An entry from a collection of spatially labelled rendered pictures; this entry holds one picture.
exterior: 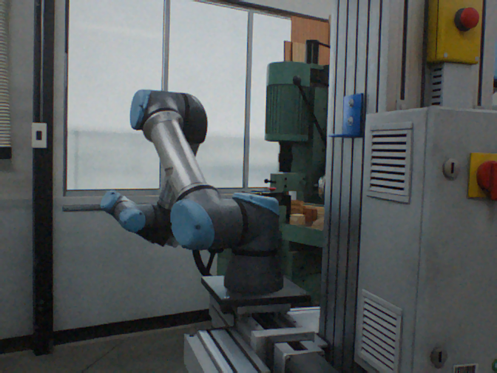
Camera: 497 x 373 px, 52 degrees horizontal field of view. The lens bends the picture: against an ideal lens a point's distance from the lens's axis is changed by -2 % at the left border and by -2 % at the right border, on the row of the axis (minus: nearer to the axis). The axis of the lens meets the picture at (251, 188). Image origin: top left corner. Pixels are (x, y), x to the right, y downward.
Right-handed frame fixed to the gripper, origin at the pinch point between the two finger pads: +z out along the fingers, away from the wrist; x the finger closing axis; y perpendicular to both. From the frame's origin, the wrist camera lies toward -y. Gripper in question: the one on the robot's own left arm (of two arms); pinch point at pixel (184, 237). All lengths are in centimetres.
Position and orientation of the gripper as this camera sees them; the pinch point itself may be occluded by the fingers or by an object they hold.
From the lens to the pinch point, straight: 195.6
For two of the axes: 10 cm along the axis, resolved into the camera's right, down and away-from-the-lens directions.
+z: 6.4, 4.8, 6.0
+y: -4.1, 8.7, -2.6
